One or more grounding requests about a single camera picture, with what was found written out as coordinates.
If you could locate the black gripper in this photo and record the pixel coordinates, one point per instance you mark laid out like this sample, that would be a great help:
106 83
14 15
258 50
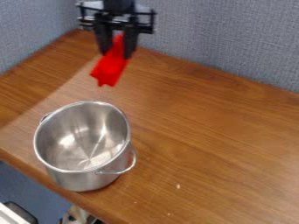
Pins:
118 14

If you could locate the silver metal pot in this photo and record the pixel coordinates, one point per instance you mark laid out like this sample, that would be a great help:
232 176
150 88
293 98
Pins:
82 142

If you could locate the white patterned object under table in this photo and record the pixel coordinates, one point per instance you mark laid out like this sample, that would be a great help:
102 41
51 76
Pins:
79 216

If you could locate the red elongated object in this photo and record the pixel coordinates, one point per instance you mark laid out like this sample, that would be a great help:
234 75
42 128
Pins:
112 65

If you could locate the black and white object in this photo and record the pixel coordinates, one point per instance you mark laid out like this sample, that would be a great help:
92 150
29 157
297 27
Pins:
14 214

